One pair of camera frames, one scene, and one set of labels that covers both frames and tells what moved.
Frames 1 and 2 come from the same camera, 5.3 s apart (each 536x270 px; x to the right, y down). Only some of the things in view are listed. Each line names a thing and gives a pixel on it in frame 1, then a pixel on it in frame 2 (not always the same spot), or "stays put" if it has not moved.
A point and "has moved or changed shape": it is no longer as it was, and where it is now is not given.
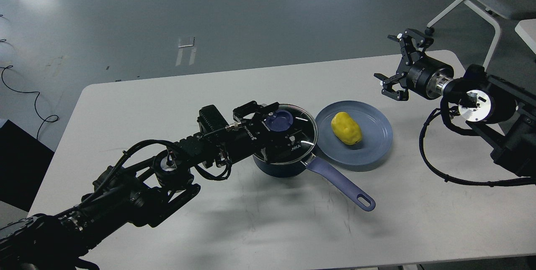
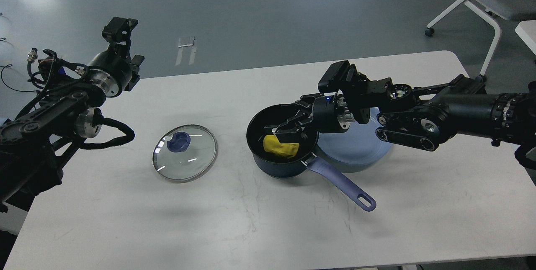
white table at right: [526, 29] stays put
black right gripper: [425, 77] → [331, 114]
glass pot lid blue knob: [280, 121] → [179, 142]
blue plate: [377, 138] stays put
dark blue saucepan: [285, 161] stays put
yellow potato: [346, 128] has moved or changed shape
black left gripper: [244, 140] → [113, 68]
